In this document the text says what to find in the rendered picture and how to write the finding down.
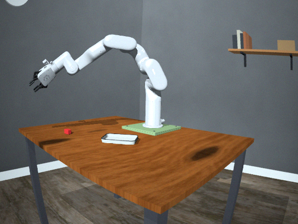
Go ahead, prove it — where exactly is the dark red block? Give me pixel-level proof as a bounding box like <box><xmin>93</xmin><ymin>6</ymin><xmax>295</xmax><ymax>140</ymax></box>
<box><xmin>64</xmin><ymin>129</ymin><xmax>71</xmax><ymax>135</ymax></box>

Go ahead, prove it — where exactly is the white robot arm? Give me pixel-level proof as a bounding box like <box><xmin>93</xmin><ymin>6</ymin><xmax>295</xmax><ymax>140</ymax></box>
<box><xmin>50</xmin><ymin>35</ymin><xmax>168</xmax><ymax>128</ymax></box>

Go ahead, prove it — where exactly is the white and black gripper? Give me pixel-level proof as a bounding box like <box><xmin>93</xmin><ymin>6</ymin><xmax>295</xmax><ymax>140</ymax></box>
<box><xmin>28</xmin><ymin>64</ymin><xmax>56</xmax><ymax>92</ymax></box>

